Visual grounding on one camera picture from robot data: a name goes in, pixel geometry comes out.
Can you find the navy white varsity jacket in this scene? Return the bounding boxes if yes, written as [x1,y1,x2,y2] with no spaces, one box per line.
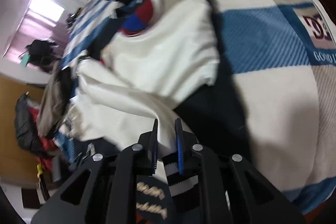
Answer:
[55,0,220,223]

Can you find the taupe brown garment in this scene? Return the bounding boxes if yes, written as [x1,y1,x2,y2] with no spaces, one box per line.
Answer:
[36,71,72,139]

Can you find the black red jacket pile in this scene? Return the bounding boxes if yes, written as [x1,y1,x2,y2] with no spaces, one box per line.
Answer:
[14,93,59,173]

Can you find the blue white plaid bedspread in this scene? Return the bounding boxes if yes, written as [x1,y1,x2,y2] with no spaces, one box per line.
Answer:
[60,0,336,215]

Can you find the pink window curtain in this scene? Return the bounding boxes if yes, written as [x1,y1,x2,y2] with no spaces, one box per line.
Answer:
[2,0,69,63]

